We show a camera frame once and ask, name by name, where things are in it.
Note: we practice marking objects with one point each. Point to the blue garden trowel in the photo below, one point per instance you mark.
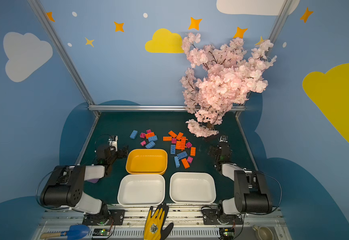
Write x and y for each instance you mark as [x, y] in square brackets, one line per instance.
[75, 232]

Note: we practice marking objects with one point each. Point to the orange lego brick cluster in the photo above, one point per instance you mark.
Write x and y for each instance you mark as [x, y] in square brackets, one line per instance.
[148, 135]

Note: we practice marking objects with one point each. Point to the orange lego pile centre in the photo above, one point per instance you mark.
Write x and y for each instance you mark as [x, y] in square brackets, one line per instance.
[181, 141]

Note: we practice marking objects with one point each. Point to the orange lego plate bottom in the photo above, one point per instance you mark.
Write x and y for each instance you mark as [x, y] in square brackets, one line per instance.
[185, 163]

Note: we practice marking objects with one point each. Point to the pink cherry blossom tree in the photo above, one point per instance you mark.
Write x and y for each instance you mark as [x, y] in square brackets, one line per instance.
[220, 78]

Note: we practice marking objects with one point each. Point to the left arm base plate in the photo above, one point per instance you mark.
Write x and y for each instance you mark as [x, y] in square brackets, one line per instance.
[107, 218]

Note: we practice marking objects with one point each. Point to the beige ceramic cup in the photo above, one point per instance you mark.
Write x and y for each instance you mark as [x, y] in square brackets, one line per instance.
[263, 233]

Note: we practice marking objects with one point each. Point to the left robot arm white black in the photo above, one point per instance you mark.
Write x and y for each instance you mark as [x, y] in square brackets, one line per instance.
[65, 186]

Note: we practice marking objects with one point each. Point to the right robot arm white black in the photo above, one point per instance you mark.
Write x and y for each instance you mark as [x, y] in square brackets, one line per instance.
[251, 192]

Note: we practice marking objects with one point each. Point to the orange lego plate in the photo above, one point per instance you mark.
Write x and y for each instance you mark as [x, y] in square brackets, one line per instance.
[167, 139]
[193, 151]
[185, 163]

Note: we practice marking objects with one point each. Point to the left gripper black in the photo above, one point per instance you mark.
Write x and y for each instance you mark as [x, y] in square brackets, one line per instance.
[118, 153]

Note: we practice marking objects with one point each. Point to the purple pink toy spatula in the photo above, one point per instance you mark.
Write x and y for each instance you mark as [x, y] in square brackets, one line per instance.
[94, 181]

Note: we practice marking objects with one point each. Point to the blue lego brick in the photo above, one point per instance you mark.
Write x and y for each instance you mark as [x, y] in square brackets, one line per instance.
[172, 149]
[150, 145]
[133, 134]
[182, 155]
[152, 139]

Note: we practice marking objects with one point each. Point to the yellow plastic tray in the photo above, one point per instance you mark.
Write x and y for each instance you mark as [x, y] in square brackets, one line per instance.
[146, 161]

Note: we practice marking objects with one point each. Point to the orange lego brick top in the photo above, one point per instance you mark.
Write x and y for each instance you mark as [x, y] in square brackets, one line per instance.
[172, 134]

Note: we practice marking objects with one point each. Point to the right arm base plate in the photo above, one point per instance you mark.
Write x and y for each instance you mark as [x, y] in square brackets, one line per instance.
[217, 217]

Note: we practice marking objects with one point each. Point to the right white plastic tray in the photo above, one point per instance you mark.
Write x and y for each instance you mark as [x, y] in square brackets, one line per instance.
[192, 188]

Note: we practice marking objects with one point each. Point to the yellow black work glove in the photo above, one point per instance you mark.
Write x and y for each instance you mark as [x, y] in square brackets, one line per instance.
[153, 228]

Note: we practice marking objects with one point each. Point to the white plastic tray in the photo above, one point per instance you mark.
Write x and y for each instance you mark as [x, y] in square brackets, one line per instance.
[141, 190]
[192, 188]

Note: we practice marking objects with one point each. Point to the left white plastic tray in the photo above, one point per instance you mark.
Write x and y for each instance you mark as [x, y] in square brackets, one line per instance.
[141, 190]

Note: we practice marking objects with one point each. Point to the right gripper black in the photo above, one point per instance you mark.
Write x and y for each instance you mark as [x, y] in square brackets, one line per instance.
[219, 150]

